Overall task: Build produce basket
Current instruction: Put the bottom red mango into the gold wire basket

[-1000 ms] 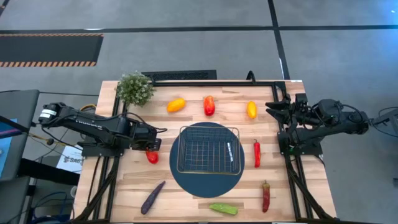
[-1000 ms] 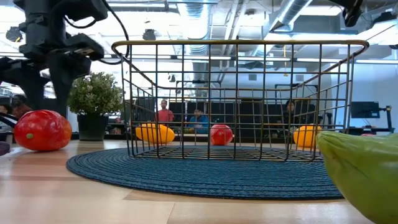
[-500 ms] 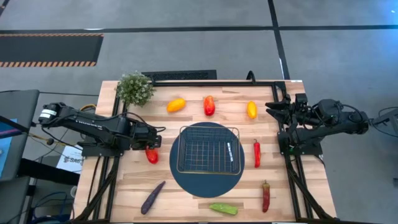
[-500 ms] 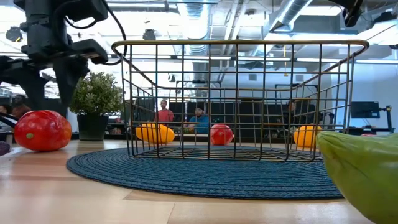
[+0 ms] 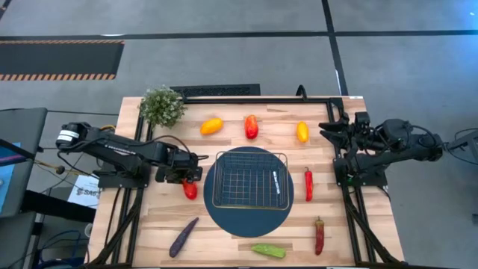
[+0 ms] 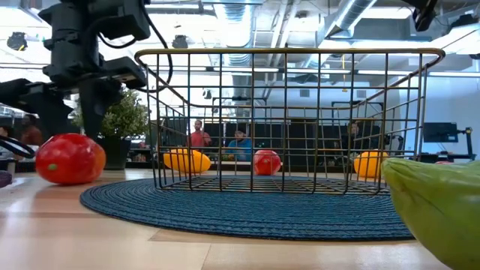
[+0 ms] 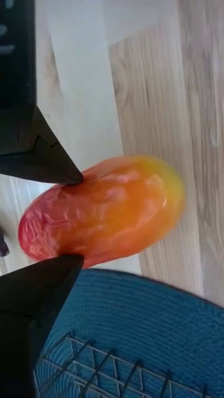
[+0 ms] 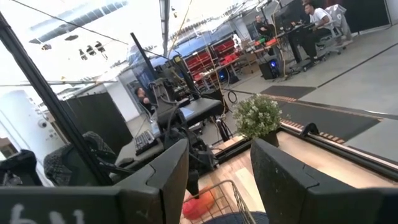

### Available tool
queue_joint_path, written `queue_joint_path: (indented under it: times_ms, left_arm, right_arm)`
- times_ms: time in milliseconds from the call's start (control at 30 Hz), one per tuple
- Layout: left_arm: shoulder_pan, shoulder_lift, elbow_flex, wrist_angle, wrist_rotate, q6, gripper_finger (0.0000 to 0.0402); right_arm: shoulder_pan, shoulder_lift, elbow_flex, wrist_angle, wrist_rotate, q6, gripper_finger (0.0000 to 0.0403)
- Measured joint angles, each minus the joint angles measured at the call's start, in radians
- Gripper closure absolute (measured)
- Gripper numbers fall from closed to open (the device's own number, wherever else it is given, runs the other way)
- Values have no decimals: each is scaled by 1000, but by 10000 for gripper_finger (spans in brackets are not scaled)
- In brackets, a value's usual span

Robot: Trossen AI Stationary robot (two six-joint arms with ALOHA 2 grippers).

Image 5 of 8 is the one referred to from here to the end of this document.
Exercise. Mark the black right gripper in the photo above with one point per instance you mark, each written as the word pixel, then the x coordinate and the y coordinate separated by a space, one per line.
pixel 358 136

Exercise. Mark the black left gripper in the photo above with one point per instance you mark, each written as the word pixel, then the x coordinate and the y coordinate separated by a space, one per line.
pixel 179 166

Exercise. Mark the small bright red pepper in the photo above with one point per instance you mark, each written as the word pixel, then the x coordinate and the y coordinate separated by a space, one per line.
pixel 190 190

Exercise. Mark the yellow mini pepper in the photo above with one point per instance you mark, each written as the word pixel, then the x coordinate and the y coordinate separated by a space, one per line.
pixel 303 132

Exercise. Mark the orange-yellow mini pepper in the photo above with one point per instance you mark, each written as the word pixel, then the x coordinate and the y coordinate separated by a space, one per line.
pixel 211 126

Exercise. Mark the slim red chili pepper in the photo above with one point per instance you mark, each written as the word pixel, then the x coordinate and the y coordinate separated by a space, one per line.
pixel 308 185

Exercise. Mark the long purple pepper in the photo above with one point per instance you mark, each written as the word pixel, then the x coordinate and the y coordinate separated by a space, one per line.
pixel 183 238

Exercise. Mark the red and orange pepper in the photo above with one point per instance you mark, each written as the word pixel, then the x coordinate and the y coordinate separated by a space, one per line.
pixel 251 127

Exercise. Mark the long dark red pepper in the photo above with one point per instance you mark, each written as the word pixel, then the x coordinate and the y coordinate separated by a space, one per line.
pixel 319 237

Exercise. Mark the green pepper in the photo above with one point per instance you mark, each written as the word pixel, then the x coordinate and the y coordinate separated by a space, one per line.
pixel 269 250

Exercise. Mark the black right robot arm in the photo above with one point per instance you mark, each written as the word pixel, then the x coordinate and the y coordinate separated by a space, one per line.
pixel 407 143

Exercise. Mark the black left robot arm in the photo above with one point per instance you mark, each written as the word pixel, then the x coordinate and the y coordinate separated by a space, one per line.
pixel 119 149

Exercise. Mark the white basket label tag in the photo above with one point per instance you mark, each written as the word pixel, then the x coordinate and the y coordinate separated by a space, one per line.
pixel 276 182

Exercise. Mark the black curved hook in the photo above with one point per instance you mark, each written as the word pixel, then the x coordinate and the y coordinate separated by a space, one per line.
pixel 301 92

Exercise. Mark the small potted green plant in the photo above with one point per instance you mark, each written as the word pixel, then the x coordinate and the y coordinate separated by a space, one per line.
pixel 162 106

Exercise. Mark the round blue woven placemat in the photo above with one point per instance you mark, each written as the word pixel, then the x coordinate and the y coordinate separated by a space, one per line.
pixel 246 224

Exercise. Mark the white printed paper sheet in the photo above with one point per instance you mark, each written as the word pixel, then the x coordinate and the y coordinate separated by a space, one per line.
pixel 86 191

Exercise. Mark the small black round knob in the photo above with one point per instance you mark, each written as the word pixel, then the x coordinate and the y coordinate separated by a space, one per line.
pixel 59 170

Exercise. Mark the black bench bar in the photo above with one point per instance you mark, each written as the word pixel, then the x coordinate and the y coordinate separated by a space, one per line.
pixel 56 205

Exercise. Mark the grey equipment stand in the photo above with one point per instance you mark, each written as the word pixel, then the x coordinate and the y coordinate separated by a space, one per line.
pixel 465 143

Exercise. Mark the black hazard-striped floor mat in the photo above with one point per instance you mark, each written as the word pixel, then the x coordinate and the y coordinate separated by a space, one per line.
pixel 59 60

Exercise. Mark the grey side desk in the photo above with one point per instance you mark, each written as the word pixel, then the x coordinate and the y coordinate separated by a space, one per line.
pixel 18 157

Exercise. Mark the grey low cabinet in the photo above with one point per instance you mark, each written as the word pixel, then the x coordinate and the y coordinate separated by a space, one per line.
pixel 15 243

